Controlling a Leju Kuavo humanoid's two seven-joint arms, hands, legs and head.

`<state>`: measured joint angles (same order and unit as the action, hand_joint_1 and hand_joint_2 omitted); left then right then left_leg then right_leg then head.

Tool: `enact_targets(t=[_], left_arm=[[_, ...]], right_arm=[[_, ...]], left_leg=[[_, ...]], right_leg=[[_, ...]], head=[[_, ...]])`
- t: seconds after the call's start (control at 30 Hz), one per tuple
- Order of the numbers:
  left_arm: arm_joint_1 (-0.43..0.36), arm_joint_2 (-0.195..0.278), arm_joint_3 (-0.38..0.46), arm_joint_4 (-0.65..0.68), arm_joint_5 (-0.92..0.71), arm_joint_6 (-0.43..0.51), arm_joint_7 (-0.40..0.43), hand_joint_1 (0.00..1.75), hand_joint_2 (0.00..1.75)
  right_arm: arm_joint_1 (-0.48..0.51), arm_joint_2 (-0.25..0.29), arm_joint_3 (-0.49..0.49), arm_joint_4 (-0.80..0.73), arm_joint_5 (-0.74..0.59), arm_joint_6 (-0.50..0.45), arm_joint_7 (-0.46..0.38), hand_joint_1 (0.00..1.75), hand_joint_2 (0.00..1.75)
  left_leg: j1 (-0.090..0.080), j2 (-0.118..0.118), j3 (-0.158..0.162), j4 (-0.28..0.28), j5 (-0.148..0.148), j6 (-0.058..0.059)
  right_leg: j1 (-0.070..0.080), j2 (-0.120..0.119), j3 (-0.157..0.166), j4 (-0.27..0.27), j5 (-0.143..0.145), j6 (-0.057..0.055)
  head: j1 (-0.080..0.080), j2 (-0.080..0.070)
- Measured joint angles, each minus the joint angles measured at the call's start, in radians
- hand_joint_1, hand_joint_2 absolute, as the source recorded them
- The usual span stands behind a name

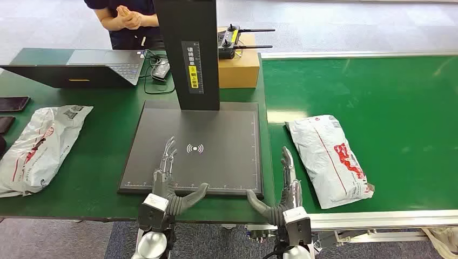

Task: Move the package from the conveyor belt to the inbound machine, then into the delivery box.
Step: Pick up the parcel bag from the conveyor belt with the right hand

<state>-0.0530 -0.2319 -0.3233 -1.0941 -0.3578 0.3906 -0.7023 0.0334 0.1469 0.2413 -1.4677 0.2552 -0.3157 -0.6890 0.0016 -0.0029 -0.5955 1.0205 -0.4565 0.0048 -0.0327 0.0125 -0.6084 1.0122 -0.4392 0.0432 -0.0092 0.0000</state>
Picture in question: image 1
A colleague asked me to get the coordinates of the grey open laptop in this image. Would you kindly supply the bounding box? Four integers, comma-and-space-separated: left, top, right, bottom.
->
0, 49, 147, 89

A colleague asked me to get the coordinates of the black remote controller with antennas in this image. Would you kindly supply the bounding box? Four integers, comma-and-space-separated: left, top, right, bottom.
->
217, 23, 276, 60

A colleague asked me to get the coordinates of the green conveyor belt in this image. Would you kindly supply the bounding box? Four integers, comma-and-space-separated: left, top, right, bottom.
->
261, 50, 458, 244

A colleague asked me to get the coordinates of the white courier package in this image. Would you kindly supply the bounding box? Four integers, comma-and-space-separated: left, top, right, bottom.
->
0, 104, 94, 199
285, 114, 375, 210

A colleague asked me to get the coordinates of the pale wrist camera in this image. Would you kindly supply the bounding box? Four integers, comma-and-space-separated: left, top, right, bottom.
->
138, 194, 170, 231
282, 206, 313, 247

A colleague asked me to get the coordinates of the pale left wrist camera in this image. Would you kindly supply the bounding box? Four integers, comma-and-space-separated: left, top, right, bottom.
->
138, 194, 170, 231

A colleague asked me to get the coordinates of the black power cable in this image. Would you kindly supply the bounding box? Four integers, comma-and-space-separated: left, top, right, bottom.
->
137, 49, 177, 96

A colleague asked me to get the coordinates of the black inbound scanner machine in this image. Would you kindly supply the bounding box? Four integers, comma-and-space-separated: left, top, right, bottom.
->
117, 0, 265, 200

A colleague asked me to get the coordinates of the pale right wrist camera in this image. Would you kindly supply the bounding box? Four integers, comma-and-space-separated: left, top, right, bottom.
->
282, 206, 313, 247

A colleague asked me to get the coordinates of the beige cloth bag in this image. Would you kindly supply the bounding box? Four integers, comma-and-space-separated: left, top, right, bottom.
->
422, 227, 458, 259

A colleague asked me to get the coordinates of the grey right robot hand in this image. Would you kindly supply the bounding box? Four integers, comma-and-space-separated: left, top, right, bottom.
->
246, 146, 303, 226

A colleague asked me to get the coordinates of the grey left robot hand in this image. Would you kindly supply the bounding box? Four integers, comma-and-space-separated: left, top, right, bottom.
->
153, 137, 210, 216

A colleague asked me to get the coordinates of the grey power adapter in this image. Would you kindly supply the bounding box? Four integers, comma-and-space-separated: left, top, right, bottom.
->
151, 59, 171, 82

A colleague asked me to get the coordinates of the person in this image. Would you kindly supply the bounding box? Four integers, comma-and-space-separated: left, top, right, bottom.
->
84, 0, 165, 51

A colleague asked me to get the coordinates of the brown cardboard box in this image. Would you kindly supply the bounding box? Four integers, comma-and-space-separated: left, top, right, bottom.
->
217, 28, 261, 90

